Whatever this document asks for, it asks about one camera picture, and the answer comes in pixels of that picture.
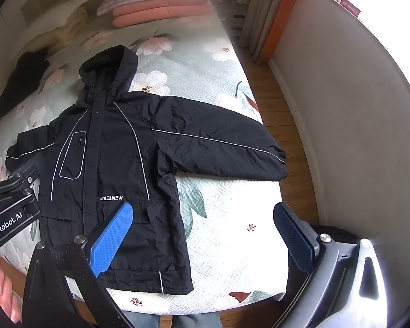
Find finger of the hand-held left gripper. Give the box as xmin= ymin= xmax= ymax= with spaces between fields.
xmin=0 ymin=154 xmax=44 ymax=209

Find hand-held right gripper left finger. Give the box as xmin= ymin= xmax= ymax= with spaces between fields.
xmin=22 ymin=201 xmax=134 ymax=328

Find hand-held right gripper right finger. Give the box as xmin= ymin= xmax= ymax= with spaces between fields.
xmin=270 ymin=201 xmax=389 ymax=328

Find black hooded jacket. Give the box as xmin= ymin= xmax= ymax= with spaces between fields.
xmin=6 ymin=45 xmax=289 ymax=295

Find person's left hand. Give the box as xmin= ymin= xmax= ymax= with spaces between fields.
xmin=0 ymin=256 xmax=22 ymax=323

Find floral quilted bedspread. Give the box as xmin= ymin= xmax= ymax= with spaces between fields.
xmin=0 ymin=0 xmax=291 ymax=315

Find dark cloth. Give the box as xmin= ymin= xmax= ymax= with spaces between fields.
xmin=0 ymin=49 xmax=52 ymax=119

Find person's legs in jeans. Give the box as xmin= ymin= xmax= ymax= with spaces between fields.
xmin=123 ymin=309 xmax=223 ymax=328

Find yellow blanket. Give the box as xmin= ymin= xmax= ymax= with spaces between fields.
xmin=30 ymin=7 xmax=89 ymax=52

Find white pillow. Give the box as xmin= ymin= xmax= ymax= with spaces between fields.
xmin=20 ymin=0 xmax=89 ymax=42

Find pink folded blanket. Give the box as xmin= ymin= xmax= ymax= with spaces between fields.
xmin=112 ymin=0 xmax=210 ymax=28

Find orange curtain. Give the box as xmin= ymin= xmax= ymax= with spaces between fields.
xmin=260 ymin=0 xmax=315 ymax=59

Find grey curtain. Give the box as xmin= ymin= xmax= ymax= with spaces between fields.
xmin=241 ymin=0 xmax=292 ymax=63

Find white nightstand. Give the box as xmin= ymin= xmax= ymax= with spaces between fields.
xmin=225 ymin=0 xmax=251 ymax=39

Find red box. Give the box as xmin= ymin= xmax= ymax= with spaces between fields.
xmin=339 ymin=0 xmax=363 ymax=18

